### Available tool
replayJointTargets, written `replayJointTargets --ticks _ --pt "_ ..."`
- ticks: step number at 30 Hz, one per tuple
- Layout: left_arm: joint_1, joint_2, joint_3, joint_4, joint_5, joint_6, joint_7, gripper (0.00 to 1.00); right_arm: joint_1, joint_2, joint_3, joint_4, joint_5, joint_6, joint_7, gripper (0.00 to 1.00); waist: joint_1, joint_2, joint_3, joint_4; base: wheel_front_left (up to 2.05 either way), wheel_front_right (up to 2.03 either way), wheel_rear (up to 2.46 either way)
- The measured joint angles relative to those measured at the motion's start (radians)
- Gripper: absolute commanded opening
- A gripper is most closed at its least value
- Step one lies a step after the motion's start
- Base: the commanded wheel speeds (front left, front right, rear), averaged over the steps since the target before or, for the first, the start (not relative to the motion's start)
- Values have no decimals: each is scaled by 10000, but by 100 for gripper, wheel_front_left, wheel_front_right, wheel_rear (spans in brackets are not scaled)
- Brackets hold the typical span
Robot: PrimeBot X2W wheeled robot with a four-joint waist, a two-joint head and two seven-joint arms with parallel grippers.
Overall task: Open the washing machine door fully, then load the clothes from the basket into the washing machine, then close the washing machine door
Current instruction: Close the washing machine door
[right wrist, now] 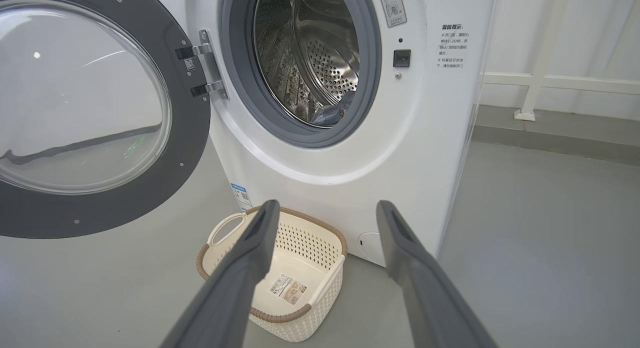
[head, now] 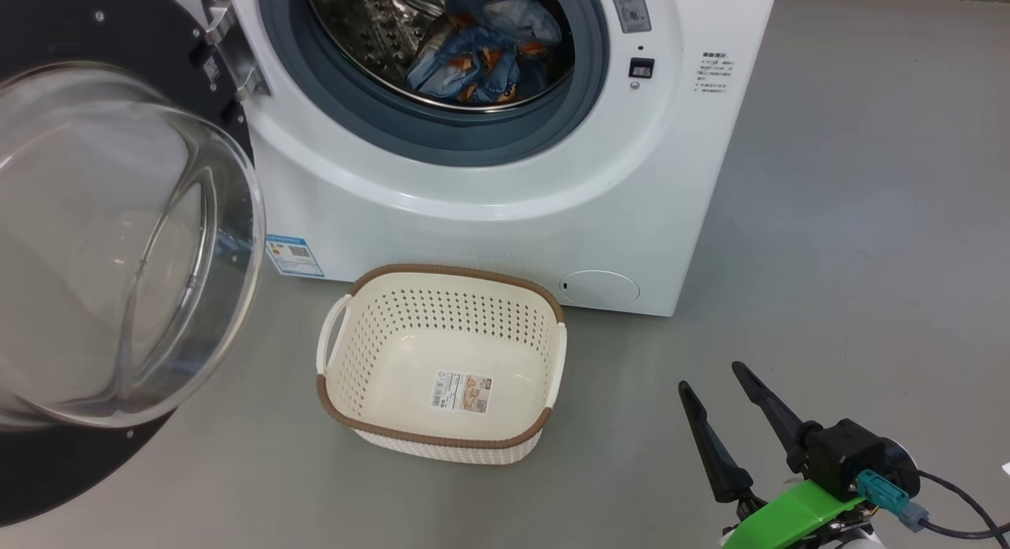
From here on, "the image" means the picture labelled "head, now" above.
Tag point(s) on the blue cartoon print trousers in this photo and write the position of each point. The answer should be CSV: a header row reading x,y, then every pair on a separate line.
x,y
517,16

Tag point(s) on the blue cartoon print shirt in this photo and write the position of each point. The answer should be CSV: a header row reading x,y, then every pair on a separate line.
x,y
473,68

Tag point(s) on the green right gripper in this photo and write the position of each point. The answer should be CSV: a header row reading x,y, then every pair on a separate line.
x,y
789,517

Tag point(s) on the round drain filter cover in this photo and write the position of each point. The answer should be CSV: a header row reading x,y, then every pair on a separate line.
x,y
600,288

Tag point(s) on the black text instruction sticker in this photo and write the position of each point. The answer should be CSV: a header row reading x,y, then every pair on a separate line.
x,y
715,72

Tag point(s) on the black round glass washer door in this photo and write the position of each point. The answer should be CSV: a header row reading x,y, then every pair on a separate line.
x,y
118,241

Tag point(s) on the teal right camera connector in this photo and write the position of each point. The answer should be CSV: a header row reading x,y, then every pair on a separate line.
x,y
888,498

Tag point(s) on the cream perforated laundry basket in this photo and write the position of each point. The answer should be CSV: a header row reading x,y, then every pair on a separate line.
x,y
379,312

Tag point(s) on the blue energy label sticker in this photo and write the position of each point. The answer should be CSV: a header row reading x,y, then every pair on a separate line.
x,y
294,256

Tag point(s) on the white front-load washing machine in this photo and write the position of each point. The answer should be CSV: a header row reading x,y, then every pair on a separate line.
x,y
473,233

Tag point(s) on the grey warning sticker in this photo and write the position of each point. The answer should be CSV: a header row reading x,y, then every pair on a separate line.
x,y
629,9

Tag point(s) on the paper product label in basket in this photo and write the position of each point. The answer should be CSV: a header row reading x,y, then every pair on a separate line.
x,y
461,391

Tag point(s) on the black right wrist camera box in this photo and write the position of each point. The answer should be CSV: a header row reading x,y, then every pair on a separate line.
x,y
844,450

